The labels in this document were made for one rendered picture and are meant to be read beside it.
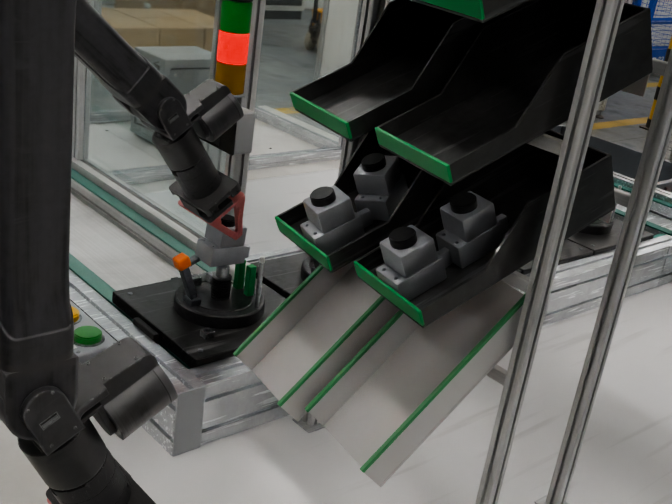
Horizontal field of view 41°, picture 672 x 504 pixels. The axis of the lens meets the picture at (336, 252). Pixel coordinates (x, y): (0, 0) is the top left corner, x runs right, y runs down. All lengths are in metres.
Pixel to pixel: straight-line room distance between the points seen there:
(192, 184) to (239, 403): 0.32
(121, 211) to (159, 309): 0.47
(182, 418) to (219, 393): 0.07
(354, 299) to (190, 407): 0.27
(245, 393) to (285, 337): 0.12
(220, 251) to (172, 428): 0.27
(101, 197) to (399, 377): 0.97
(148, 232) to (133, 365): 1.01
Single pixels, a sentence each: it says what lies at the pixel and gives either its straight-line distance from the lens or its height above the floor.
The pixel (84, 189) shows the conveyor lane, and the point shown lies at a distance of 1.98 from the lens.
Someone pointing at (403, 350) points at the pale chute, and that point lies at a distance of 1.13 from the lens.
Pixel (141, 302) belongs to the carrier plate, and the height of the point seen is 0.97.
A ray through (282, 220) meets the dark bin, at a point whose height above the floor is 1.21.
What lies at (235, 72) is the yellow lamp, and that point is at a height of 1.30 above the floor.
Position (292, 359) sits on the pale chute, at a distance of 1.20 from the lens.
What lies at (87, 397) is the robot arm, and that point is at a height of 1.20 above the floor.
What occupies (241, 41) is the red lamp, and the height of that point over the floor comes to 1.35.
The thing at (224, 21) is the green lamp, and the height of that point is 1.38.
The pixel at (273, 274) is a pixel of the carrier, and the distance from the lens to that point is 1.57.
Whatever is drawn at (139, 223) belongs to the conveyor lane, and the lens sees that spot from 1.79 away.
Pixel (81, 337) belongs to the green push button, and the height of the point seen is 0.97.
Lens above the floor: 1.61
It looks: 22 degrees down
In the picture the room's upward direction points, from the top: 9 degrees clockwise
